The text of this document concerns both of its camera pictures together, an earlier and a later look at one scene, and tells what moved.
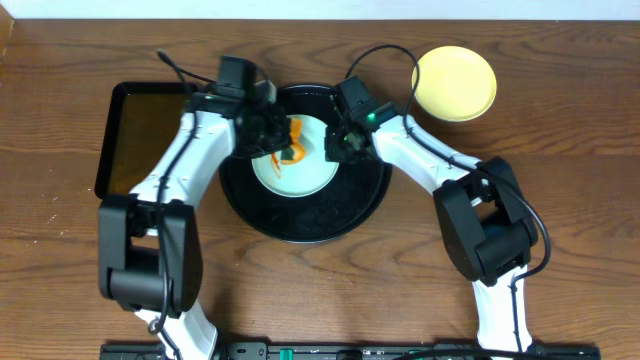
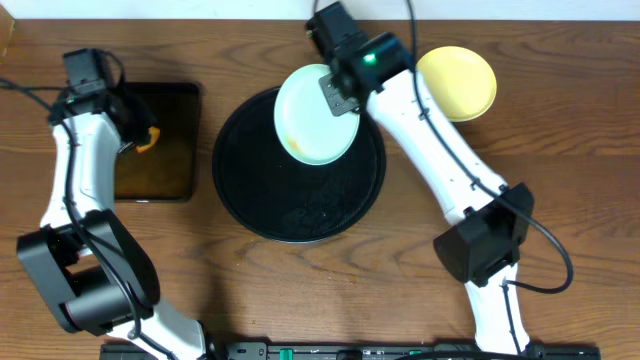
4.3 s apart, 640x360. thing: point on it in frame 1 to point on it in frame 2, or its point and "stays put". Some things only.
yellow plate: x=455 y=84 stays put
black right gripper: x=332 y=152 to x=335 y=104
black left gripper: x=273 y=135 to x=138 y=126
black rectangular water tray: x=142 y=123 stays put
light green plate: x=301 y=179 to x=305 y=122
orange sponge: x=295 y=153 to x=155 y=136
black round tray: x=355 y=194 stays put
